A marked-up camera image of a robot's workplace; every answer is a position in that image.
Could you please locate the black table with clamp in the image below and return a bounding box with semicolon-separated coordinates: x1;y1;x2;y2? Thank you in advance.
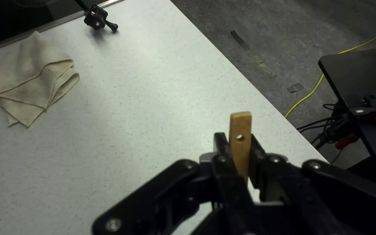
313;49;376;182

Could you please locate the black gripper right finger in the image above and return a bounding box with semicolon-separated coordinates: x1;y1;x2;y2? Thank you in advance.
249;137;376;235

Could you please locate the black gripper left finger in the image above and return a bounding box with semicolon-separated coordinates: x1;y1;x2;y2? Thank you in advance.
90;132;242;235

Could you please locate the yellow floor cable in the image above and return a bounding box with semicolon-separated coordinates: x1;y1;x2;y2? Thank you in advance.
283;21;376;120

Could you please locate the wooden handled yellow spatula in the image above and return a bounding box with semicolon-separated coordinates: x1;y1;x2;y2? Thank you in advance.
230;111;252;179

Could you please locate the beige folded cloth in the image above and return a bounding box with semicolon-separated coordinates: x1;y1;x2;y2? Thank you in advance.
0;32;80;128

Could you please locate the black camera mount on counter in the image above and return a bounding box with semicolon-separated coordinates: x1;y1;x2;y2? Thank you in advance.
74;0;119;33

